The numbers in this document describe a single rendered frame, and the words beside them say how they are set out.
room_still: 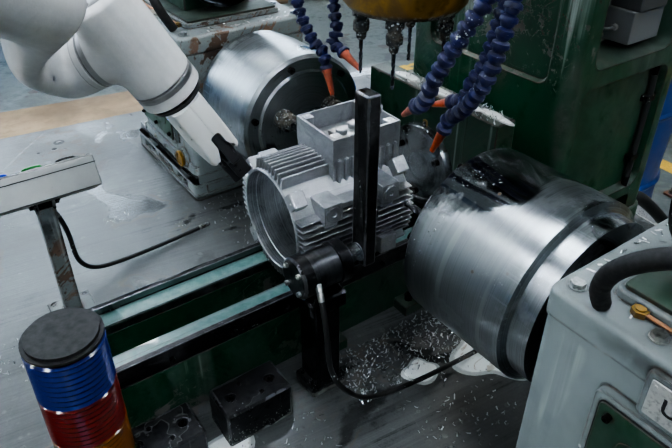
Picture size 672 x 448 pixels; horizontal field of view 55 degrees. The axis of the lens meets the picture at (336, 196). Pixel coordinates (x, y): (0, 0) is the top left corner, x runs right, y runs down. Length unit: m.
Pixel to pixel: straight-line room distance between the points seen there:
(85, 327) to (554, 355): 0.44
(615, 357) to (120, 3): 0.62
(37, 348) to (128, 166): 1.12
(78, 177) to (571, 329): 0.73
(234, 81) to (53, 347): 0.76
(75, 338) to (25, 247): 0.89
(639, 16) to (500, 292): 0.56
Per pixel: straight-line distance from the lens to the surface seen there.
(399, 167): 0.97
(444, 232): 0.79
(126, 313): 0.99
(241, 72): 1.18
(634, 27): 1.14
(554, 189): 0.79
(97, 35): 0.79
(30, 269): 1.34
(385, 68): 1.15
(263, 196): 1.04
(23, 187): 1.05
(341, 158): 0.92
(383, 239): 0.98
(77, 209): 1.48
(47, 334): 0.53
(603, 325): 0.63
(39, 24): 0.67
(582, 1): 0.99
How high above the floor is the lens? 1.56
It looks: 32 degrees down
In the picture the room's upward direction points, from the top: straight up
